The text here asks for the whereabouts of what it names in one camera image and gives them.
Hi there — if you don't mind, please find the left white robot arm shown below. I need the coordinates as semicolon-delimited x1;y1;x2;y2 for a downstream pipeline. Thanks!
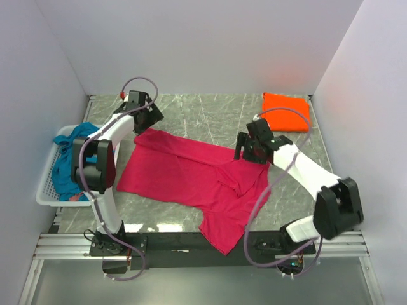
71;90;163;255

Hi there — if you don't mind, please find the white plastic laundry basket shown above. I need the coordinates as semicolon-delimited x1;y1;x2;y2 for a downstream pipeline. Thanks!
36;124;121;207

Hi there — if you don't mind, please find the folded orange t shirt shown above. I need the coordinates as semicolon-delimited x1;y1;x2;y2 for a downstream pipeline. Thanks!
261;92;311;133

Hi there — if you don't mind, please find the aluminium frame rail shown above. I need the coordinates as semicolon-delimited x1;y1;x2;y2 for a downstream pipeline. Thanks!
18;231;385;304

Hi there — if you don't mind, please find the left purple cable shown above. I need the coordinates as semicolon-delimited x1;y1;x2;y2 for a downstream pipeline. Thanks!
78;76;159;283

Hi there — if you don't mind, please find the peach cloth in basket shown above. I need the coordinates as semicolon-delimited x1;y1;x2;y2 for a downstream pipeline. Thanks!
69;193;88;202

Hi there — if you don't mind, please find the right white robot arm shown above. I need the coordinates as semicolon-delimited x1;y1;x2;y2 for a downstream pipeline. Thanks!
234;119;364;254

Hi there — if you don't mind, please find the pink t shirt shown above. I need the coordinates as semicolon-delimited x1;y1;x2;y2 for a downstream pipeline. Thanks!
116;128;269;255

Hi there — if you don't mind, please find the black base beam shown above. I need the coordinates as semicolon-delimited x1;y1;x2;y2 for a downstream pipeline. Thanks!
89;231;305;274

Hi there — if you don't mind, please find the blue t shirt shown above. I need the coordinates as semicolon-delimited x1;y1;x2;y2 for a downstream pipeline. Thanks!
52;122;99;201

